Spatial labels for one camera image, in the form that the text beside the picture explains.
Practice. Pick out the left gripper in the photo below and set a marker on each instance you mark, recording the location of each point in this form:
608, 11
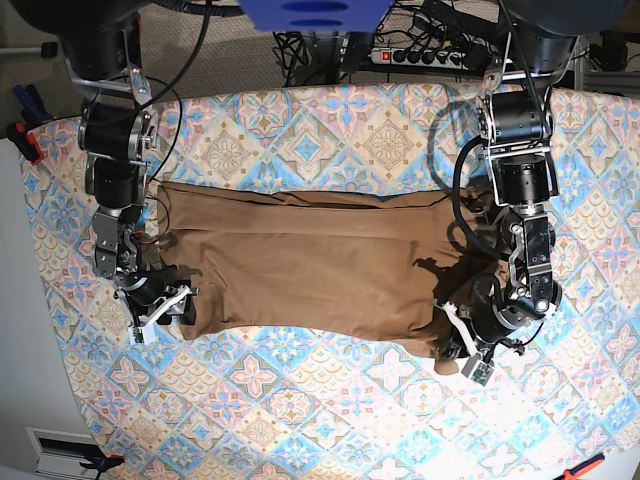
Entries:
490, 312

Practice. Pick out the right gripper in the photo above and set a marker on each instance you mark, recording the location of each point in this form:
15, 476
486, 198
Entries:
145, 288

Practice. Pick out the brown t-shirt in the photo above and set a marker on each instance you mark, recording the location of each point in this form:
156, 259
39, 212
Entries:
372, 268

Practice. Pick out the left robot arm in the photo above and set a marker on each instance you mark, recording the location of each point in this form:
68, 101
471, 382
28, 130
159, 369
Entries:
516, 126

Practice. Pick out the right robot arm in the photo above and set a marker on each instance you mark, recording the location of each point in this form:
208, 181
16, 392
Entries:
103, 57

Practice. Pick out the patterned tablecloth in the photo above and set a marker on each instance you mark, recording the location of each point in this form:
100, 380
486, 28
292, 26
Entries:
279, 403

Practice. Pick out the orange clamp bottom right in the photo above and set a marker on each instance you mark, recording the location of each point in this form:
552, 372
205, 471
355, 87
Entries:
583, 468

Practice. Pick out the blue black clamp bottom left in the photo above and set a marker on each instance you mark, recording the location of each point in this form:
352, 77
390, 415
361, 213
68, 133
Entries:
101, 463

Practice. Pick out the white floor vent box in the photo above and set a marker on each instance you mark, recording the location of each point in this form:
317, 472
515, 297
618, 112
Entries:
60, 454

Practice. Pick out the red black clamp left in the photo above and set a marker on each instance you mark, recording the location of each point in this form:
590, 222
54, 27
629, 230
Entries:
25, 142

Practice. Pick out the blue clamp upper left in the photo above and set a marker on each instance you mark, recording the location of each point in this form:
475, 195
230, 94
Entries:
33, 110

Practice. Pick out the white power strip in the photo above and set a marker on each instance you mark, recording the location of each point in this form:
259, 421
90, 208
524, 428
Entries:
416, 58

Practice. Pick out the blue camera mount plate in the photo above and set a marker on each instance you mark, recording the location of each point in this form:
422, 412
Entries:
315, 15

